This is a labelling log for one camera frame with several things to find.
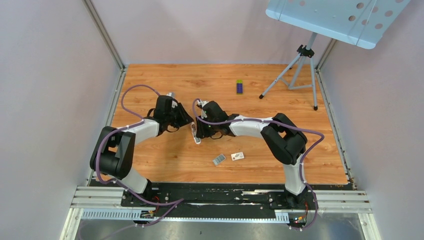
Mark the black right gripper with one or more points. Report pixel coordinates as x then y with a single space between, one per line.
202 133

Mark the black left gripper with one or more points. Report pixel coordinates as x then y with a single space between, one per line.
184 118

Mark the white staple box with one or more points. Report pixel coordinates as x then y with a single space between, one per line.
237 156

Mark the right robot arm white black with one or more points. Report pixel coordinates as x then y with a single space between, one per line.
286 145

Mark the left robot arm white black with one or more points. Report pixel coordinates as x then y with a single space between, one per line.
114 151

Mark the purple green small block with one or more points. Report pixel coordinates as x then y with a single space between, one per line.
239 87

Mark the grey tripod stand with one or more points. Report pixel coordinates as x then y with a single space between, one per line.
303 52

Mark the light blue perforated tray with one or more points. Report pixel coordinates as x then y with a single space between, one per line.
361 23

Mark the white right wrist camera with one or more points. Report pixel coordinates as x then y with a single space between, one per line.
201 104

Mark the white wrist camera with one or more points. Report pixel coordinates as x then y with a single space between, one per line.
201 104
172 96

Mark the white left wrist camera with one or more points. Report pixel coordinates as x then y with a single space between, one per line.
172 96

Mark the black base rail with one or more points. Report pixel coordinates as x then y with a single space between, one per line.
222 203

